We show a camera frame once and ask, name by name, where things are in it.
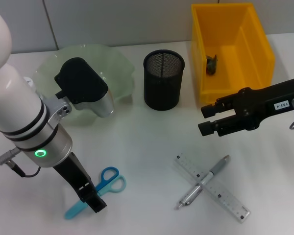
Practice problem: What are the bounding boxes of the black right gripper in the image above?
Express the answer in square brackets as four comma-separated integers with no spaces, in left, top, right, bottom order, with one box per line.
[197,76,294,138]

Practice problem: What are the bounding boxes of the silver grey pen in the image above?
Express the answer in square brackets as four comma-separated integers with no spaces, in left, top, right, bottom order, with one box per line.
[175,154,231,211]

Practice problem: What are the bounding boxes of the black mesh pen holder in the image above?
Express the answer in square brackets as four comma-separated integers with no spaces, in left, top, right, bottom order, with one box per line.
[143,49,186,111]

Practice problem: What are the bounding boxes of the yellow plastic bin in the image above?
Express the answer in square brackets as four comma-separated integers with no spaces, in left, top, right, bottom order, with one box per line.
[191,2,276,105]

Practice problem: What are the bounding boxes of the blue scissors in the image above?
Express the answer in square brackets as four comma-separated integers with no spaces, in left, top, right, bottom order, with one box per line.
[64,166,127,220]

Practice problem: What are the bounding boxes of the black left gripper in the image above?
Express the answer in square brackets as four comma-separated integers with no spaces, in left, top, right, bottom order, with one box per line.
[52,152,107,214]

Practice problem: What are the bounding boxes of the left gripper cable with plugs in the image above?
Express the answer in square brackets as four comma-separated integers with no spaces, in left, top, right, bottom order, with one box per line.
[0,146,42,177]

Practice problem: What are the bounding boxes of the green plastic wrapper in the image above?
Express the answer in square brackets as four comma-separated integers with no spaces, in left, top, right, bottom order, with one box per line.
[205,54,219,76]

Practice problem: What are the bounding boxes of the green glass fruit bowl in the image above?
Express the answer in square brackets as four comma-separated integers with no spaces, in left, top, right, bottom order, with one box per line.
[33,43,137,127]

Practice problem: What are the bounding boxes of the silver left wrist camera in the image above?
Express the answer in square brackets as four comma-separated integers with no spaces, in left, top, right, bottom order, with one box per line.
[54,57,115,118]

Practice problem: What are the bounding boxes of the transparent plastic ruler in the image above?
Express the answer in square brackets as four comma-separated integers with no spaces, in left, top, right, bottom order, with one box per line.
[174,152,251,223]

